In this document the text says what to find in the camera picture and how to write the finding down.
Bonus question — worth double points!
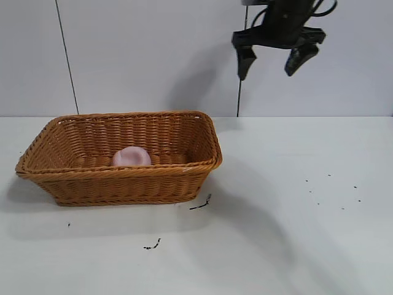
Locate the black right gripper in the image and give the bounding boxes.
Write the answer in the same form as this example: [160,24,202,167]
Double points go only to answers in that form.
[232,0,327,81]

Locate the pink peach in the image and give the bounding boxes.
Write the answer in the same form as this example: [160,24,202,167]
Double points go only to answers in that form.
[112,146,152,168]

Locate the brown wicker basket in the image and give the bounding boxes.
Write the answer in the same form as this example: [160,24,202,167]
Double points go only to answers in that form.
[15,111,224,207]

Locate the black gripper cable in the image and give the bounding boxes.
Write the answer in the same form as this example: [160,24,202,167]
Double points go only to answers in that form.
[251,0,338,31]

